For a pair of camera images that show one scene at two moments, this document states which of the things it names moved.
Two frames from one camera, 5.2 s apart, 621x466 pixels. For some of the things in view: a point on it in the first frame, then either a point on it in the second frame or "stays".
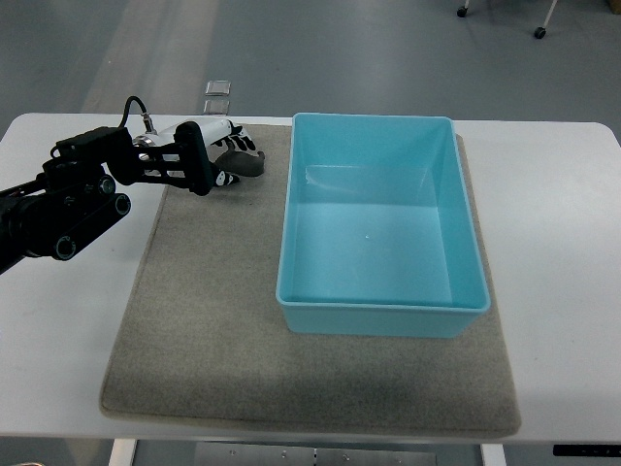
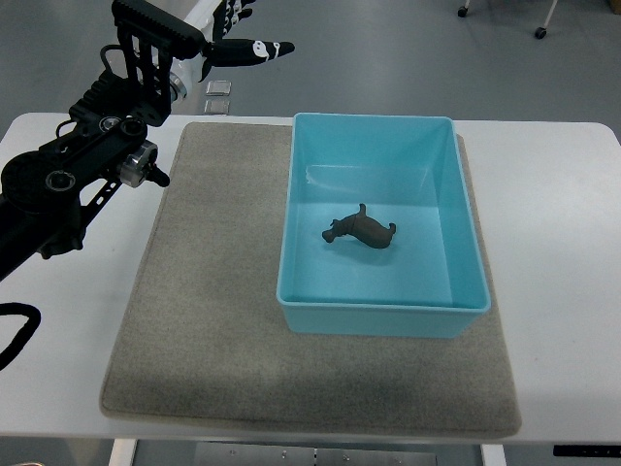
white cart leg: [549, 14] stays
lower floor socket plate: [216, 107] stays
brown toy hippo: [242, 164] → [362, 227]
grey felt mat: [204, 338] stays
